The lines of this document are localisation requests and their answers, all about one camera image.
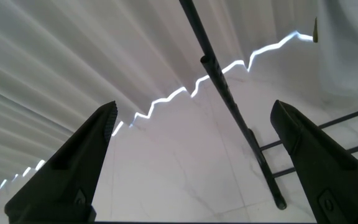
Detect green long-sleeved shirt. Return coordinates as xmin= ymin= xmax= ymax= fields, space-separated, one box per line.
xmin=312 ymin=16 xmax=319 ymax=44

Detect black clothes rack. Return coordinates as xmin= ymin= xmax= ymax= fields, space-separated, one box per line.
xmin=178 ymin=0 xmax=358 ymax=211

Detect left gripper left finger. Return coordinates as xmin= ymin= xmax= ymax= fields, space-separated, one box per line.
xmin=4 ymin=100 xmax=118 ymax=223

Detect pale grey shorts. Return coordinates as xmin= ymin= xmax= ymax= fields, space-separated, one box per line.
xmin=316 ymin=0 xmax=358 ymax=103

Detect white curtain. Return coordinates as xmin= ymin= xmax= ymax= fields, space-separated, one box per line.
xmin=0 ymin=0 xmax=320 ymax=190

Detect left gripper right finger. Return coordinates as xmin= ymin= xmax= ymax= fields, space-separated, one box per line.
xmin=270 ymin=99 xmax=358 ymax=224

